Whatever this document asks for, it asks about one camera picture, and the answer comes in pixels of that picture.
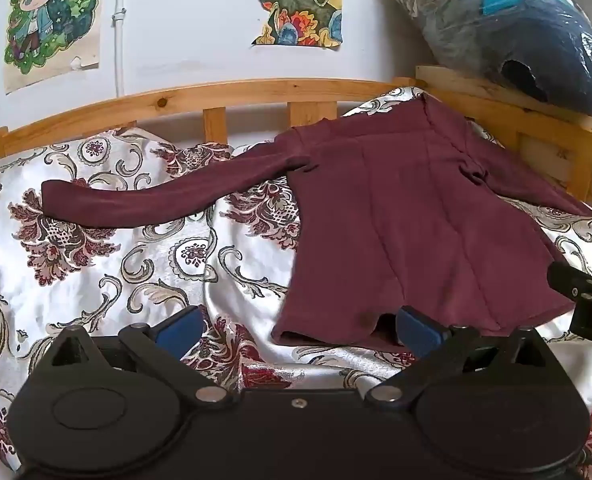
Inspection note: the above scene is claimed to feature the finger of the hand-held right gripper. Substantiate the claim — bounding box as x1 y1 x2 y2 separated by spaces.
547 260 592 303

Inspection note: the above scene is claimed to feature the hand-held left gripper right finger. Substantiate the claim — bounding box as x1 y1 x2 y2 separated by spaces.
366 305 558 408

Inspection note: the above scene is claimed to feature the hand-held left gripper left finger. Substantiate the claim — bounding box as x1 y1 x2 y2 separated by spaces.
43 305 234 407

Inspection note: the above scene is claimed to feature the maroon long-sleeved shirt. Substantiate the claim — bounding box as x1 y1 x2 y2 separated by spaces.
41 97 592 348

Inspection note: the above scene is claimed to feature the floral satin blanket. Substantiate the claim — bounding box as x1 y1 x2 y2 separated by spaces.
0 87 592 480

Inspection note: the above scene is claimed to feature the blue plush toy in plastic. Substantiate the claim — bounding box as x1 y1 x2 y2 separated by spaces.
391 0 592 120

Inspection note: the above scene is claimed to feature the white wall pipe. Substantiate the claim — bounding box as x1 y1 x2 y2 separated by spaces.
112 0 129 98

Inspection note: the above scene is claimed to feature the torn colourful wall poster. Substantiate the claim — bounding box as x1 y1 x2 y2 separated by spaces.
241 0 344 51

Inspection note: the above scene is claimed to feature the cartoon figure wall poster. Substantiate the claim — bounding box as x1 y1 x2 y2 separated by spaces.
3 0 102 95

